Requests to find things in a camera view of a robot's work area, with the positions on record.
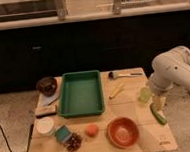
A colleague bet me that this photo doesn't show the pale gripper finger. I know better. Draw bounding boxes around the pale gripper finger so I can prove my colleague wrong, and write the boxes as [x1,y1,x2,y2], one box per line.
[153,96,160,109]
[160,97,167,110]

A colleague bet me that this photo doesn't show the yellow banana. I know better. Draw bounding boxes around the yellow banana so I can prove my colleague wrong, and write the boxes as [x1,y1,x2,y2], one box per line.
[109,83,125,99]

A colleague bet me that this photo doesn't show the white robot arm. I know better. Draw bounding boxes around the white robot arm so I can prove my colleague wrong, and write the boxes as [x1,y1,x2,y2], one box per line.
[148,46,190,97]

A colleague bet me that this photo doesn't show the red bowl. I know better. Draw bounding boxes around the red bowl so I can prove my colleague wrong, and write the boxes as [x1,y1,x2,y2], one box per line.
[106,117,140,149]

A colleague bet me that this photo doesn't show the dark brown bowl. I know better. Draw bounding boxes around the dark brown bowl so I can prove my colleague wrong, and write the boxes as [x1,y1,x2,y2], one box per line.
[36,76,57,97]

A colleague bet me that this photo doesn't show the light green cup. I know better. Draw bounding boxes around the light green cup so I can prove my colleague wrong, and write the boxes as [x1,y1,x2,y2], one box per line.
[139,87,152,103]

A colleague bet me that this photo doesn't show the green cucumber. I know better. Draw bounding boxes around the green cucumber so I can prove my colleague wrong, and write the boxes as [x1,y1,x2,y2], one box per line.
[150,103,167,126]

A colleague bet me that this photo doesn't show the black-headed brush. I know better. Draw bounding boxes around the black-headed brush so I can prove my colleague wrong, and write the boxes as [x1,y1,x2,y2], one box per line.
[108,71,143,79]

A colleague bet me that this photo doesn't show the orange fruit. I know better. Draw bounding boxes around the orange fruit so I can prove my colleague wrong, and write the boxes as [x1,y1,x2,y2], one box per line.
[85,124,99,137]

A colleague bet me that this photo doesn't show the green plastic tray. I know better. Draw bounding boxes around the green plastic tray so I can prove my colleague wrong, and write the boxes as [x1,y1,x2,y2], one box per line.
[58,70,105,118]

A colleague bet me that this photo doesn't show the dark grape bunch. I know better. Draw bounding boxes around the dark grape bunch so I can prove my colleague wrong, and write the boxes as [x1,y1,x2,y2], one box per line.
[66,132,82,152]

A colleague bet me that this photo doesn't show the teal sponge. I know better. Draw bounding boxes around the teal sponge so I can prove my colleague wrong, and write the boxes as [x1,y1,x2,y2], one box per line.
[55,125,72,143]

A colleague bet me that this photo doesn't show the knife on board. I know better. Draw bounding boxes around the knife on board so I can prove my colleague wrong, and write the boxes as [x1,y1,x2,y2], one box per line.
[44,96,59,106]

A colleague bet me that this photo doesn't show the wooden block brush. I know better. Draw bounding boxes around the wooden block brush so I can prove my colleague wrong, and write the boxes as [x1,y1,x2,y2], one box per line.
[34,106,57,118]

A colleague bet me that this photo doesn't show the black cable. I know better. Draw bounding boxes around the black cable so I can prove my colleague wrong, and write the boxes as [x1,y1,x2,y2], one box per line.
[0,114,37,152]

